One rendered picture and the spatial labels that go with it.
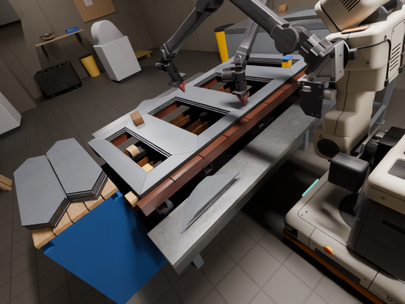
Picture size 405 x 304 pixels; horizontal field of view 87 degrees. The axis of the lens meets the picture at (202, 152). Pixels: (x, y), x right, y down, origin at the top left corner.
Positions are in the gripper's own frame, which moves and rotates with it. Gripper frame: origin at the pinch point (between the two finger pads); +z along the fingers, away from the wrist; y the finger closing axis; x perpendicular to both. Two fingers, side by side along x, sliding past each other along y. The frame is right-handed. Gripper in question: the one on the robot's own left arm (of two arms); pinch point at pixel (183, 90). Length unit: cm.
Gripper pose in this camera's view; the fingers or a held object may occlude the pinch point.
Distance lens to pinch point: 139.2
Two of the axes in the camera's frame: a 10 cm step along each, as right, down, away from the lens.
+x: 6.6, 3.5, -6.6
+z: 3.9, 6.0, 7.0
